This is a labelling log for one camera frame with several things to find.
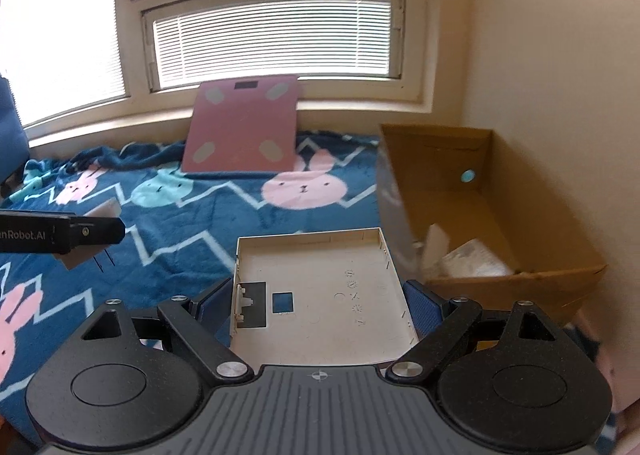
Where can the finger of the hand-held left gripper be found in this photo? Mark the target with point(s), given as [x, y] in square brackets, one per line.
[97, 231]

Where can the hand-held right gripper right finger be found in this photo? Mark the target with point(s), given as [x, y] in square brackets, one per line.
[421, 305]

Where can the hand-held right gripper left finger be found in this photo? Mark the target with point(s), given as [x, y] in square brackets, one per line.
[215, 304]

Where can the small beige box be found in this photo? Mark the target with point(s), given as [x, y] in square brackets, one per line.
[77, 260]

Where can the beige plastic cover panel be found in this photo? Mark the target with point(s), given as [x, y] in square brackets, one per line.
[320, 295]

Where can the brown cardboard box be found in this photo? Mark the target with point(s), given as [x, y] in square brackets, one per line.
[500, 215]

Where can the blue bunny printed blanket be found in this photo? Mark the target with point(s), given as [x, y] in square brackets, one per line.
[175, 235]

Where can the blue chair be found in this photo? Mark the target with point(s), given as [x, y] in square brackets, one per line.
[12, 145]

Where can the pink bathroom scale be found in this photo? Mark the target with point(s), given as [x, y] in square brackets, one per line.
[240, 130]

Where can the white window blind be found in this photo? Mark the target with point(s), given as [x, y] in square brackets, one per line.
[270, 45]

